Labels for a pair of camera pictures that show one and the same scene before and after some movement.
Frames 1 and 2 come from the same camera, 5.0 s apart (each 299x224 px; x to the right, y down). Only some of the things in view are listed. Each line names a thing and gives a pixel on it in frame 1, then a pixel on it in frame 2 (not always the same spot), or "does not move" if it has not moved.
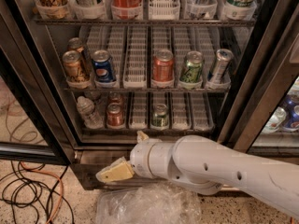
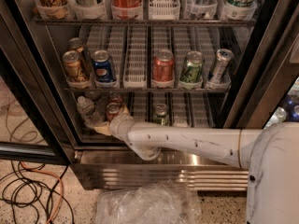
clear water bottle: (88, 112) does not move
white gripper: (140, 159) -> (119, 124)
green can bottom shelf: (160, 117) does not move
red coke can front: (115, 115) does not move
